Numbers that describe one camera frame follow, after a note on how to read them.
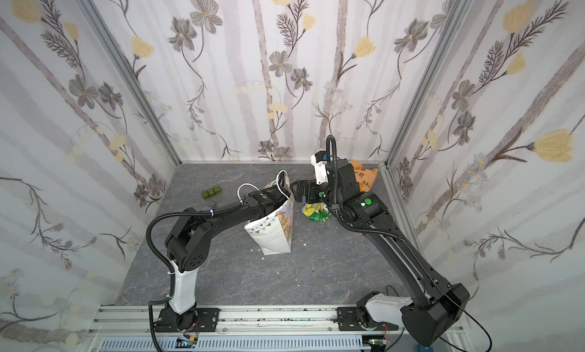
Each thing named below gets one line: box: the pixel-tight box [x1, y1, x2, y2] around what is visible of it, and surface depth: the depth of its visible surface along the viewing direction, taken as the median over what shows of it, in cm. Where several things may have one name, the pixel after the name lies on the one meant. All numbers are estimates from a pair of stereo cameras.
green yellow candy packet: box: [300, 202, 331, 223], surface depth 97 cm
